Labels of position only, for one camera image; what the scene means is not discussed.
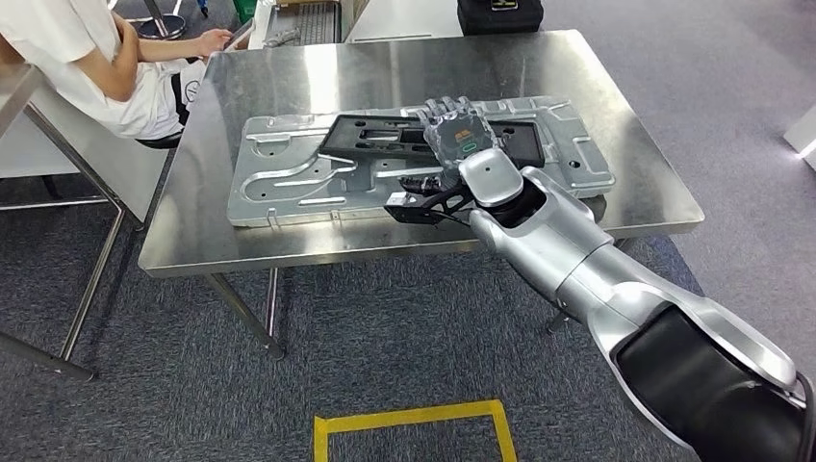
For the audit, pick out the green bin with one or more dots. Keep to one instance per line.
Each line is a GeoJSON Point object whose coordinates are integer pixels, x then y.
{"type": "Point", "coordinates": [244, 9]}

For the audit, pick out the grey stamped metal plate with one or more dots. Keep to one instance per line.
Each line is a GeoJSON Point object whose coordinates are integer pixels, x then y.
{"type": "Point", "coordinates": [287, 185]}

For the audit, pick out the black plastic panel part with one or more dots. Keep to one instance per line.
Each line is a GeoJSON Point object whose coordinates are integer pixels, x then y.
{"type": "Point", "coordinates": [338, 146]}

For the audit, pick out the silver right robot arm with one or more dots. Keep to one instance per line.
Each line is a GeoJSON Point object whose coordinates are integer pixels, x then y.
{"type": "Point", "coordinates": [574, 255]}

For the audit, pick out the stainless steel workbench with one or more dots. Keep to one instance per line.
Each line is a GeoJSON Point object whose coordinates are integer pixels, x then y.
{"type": "Point", "coordinates": [382, 70]}

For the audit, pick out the black carry case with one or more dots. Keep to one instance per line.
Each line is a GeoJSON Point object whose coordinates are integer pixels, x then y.
{"type": "Point", "coordinates": [500, 19]}

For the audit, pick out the white desk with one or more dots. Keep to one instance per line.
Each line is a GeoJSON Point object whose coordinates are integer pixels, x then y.
{"type": "Point", "coordinates": [401, 19]}

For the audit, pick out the person's hand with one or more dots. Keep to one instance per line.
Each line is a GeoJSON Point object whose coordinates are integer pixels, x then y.
{"type": "Point", "coordinates": [213, 41]}

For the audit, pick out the grey tablet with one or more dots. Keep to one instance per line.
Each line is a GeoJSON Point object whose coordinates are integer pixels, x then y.
{"type": "Point", "coordinates": [241, 35]}

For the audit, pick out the stainless steel table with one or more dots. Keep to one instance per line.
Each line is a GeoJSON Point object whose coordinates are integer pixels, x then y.
{"type": "Point", "coordinates": [16, 86]}

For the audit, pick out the person's forearm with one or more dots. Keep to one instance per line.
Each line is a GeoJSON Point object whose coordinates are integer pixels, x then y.
{"type": "Point", "coordinates": [166, 48]}

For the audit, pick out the black stool seat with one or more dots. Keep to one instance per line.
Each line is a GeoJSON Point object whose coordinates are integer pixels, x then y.
{"type": "Point", "coordinates": [159, 140]}

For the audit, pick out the person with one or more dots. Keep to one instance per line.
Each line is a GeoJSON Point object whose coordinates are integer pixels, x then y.
{"type": "Point", "coordinates": [51, 38]}

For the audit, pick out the round stool base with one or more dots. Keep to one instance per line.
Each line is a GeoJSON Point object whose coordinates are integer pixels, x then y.
{"type": "Point", "coordinates": [162, 27]}

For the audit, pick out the white display plinth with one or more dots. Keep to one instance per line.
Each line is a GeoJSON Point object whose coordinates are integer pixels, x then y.
{"type": "Point", "coordinates": [803, 134]}

